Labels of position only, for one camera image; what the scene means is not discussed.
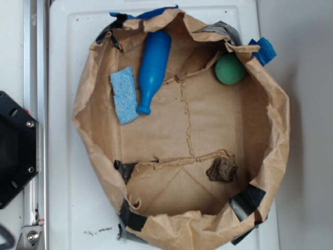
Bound blue plastic bottle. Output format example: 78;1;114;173
137;31;172;115

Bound aluminium rail frame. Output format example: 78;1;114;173
23;1;51;249

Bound metal corner bracket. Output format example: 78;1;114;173
16;225;44;250

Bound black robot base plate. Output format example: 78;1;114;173
1;91;37;209

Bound brown rock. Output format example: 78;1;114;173
206;157;238;182

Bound brown paper bag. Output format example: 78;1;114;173
73;8;290;249

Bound white plastic tray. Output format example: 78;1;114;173
48;1;259;249

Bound green ball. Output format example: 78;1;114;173
215;53;247;85

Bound blue sponge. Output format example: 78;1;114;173
110;66;139;125

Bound blue tape piece right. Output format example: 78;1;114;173
248;37;277;66

